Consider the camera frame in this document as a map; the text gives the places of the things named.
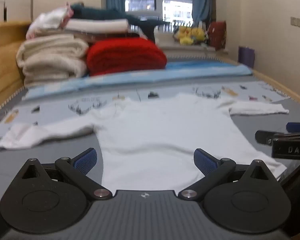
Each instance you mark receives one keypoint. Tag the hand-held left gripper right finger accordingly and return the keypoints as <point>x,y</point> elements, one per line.
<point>204,161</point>

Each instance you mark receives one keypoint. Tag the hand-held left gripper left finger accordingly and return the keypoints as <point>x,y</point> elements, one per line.
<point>86,161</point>

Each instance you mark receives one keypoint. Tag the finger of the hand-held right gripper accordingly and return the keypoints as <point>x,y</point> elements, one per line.
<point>298,126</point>
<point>263,137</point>

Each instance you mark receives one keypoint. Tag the white long-sleeved shirt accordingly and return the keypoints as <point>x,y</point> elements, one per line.
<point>150,135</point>

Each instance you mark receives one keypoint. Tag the deer print bed sheet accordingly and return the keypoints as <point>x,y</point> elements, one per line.
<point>65,107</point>

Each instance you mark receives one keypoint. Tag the purple bin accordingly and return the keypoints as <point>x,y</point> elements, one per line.
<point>246,56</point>

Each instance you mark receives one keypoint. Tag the light blue blanket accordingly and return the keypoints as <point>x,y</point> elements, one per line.
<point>145,76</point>

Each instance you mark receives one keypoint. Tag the folded beige fleece blanket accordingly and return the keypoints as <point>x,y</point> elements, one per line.
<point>52,57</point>

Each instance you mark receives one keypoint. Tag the folded red knit sweater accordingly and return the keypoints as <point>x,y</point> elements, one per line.
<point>126,56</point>

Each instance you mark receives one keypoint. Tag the yellow plush toy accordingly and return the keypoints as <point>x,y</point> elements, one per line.
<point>191,35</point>

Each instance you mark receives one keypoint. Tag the wooden headboard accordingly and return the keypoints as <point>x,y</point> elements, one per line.
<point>3,62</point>

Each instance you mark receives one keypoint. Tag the folded white cloth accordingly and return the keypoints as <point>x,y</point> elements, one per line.
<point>97,26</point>

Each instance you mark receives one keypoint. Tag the pink and white cloth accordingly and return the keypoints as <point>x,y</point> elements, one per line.
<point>48,21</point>

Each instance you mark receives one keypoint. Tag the dark teal garment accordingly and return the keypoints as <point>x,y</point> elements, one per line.
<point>110,13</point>

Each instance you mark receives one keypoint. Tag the window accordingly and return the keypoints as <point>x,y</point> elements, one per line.
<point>160,1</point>

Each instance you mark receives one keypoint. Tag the wooden bed frame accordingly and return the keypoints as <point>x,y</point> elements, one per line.
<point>280,85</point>

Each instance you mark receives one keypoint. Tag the wall switch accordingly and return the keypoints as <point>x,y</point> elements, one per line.
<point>297,22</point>

